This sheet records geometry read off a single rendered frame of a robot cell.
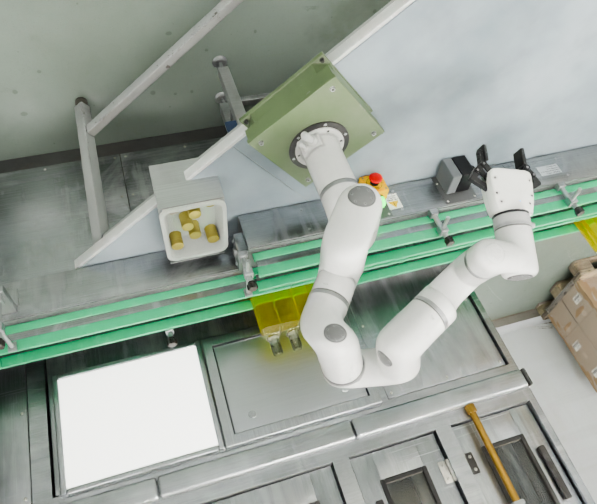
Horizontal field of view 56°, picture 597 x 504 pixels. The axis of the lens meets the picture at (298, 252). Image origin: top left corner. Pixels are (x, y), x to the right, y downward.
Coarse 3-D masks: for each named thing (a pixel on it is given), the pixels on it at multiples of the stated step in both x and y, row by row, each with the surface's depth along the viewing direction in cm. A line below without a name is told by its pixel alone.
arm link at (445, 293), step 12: (456, 264) 119; (444, 276) 120; (456, 276) 119; (468, 276) 116; (432, 288) 109; (444, 288) 118; (456, 288) 119; (468, 288) 119; (432, 300) 107; (444, 300) 107; (456, 300) 118; (444, 312) 106
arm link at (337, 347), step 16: (320, 288) 113; (320, 304) 109; (336, 304) 110; (304, 320) 107; (320, 320) 105; (336, 320) 106; (304, 336) 106; (320, 336) 103; (336, 336) 103; (352, 336) 104; (320, 352) 103; (336, 352) 102; (352, 352) 104; (336, 368) 105; (352, 368) 107
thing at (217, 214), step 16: (176, 208) 142; (192, 208) 144; (208, 208) 156; (224, 208) 147; (176, 224) 158; (208, 224) 162; (224, 224) 153; (192, 240) 162; (224, 240) 159; (176, 256) 159; (192, 256) 160
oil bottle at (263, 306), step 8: (256, 296) 165; (264, 296) 165; (256, 304) 163; (264, 304) 164; (272, 304) 164; (256, 312) 163; (264, 312) 162; (272, 312) 162; (264, 320) 161; (272, 320) 161; (264, 328) 159; (272, 328) 159; (280, 328) 160; (264, 336) 160; (272, 336) 159
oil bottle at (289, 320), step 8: (272, 296) 166; (280, 296) 166; (288, 296) 166; (280, 304) 164; (288, 304) 164; (280, 312) 162; (288, 312) 163; (296, 312) 163; (280, 320) 161; (288, 320) 161; (296, 320) 161; (288, 328) 160; (296, 328) 161
